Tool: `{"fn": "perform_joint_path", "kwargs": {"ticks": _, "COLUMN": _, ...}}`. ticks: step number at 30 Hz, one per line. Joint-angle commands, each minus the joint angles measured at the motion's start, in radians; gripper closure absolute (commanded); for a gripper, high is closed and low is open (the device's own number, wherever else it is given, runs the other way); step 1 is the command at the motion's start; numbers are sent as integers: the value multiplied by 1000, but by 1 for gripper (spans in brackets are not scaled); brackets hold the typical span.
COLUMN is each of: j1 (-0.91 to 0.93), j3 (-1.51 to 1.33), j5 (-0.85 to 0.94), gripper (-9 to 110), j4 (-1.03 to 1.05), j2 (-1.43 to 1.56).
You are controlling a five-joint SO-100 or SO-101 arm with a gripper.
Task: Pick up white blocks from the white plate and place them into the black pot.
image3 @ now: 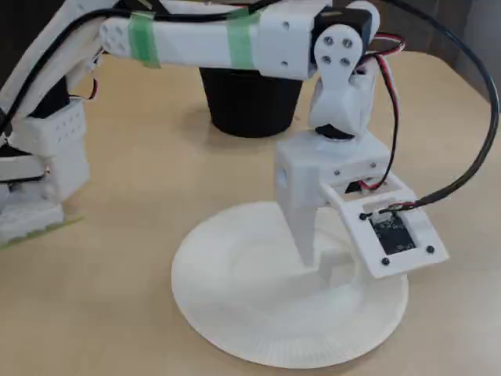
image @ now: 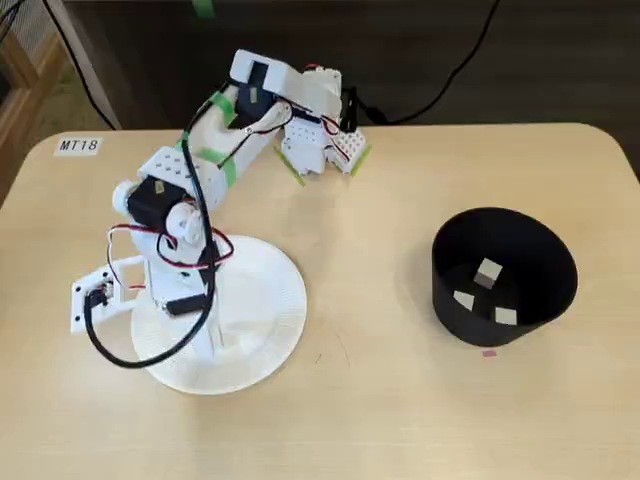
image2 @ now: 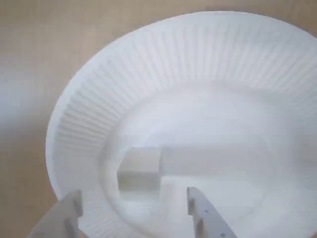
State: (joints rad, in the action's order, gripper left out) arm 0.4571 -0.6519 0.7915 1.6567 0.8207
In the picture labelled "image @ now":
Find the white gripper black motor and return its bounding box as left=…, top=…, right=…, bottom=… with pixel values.
left=152, top=284, right=226, bottom=361

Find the white paper plate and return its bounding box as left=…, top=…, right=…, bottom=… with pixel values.
left=130, top=234, right=308, bottom=396

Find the black pot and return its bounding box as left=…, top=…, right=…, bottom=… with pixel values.
left=430, top=207, right=580, bottom=348

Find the green tape strip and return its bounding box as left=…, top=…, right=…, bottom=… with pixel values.
left=349, top=143, right=375, bottom=176
left=272, top=144, right=307, bottom=187

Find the white MT18 label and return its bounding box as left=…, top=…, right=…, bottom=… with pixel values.
left=53, top=135, right=103, bottom=157

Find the white metal leg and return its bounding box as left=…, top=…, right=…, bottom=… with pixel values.
left=47, top=0, right=125, bottom=130

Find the black camera cable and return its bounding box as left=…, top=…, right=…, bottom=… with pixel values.
left=83, top=74, right=241, bottom=370

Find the red white servo wire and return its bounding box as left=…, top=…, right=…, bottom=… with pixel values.
left=106, top=224, right=236, bottom=291

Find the thin black background cable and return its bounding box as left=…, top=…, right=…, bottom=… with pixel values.
left=42, top=0, right=119, bottom=130

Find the black power cable with plug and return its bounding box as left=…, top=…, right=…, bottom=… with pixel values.
left=341, top=0, right=503, bottom=132

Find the wooden furniture frame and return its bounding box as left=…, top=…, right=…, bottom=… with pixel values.
left=0, top=29, right=69, bottom=206

